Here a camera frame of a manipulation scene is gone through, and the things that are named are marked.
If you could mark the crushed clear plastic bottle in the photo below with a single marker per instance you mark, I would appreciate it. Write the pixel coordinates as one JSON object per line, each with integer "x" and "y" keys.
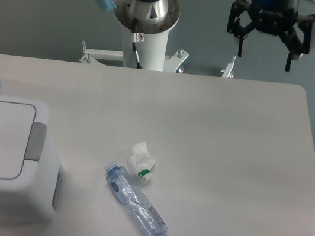
{"x": 129, "y": 193}

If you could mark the crumpled white tissue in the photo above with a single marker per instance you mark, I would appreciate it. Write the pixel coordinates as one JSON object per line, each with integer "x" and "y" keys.
{"x": 138, "y": 160}

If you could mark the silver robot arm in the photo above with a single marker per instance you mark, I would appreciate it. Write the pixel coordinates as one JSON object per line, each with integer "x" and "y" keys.
{"x": 113, "y": 4}

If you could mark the white trash can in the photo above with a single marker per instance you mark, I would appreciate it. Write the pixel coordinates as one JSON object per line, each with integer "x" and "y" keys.
{"x": 28, "y": 189}

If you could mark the small green cap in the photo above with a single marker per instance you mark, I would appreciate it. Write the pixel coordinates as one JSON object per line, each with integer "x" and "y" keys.
{"x": 144, "y": 173}

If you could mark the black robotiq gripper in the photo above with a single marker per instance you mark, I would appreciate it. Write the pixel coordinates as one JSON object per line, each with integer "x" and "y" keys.
{"x": 274, "y": 17}

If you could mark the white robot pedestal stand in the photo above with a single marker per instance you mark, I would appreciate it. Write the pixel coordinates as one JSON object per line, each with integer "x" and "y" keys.
{"x": 140, "y": 51}

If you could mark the grey trash can push button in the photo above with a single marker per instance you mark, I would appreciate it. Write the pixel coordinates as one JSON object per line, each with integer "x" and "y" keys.
{"x": 36, "y": 141}

